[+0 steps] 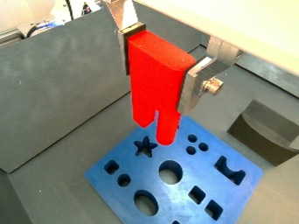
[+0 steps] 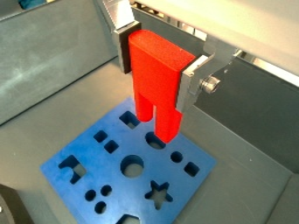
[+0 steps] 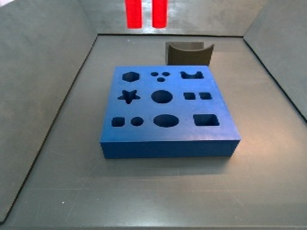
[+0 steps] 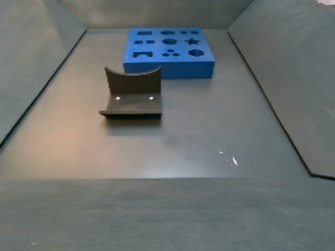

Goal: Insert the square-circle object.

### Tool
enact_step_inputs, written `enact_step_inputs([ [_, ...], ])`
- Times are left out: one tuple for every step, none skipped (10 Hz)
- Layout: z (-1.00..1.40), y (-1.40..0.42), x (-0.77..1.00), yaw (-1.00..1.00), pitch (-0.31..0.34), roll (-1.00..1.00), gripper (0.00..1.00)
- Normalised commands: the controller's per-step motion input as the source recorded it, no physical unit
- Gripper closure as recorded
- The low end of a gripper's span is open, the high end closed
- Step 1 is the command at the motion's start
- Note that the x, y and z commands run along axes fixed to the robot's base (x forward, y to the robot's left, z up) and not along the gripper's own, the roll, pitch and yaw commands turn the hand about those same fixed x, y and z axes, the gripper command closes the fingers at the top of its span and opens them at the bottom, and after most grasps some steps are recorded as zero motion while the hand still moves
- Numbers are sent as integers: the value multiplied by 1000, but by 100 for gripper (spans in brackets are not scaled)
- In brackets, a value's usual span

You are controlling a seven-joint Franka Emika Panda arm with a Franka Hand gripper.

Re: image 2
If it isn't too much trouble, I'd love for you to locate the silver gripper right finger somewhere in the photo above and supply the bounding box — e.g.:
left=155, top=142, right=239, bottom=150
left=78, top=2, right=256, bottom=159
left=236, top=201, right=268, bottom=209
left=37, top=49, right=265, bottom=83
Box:
left=175, top=35, right=237, bottom=113

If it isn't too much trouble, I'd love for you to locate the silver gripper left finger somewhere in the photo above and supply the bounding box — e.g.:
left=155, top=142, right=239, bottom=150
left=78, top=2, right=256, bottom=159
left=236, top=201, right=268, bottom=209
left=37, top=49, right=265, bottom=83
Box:
left=112, top=21, right=141, bottom=74

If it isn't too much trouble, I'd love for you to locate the red two-pronged peg object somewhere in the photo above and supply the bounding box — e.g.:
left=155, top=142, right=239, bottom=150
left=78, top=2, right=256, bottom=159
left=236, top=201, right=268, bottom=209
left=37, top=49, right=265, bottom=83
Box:
left=128, top=30, right=195, bottom=143

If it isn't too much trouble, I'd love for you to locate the teal object at top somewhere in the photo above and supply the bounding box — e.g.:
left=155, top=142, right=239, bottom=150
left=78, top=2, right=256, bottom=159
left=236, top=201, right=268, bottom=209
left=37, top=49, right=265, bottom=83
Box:
left=18, top=0, right=53, bottom=10

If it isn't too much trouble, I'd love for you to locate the blue shape-sorting board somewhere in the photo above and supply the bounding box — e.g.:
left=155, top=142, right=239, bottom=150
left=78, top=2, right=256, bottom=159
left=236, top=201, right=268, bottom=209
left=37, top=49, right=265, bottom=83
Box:
left=41, top=99, right=216, bottom=224

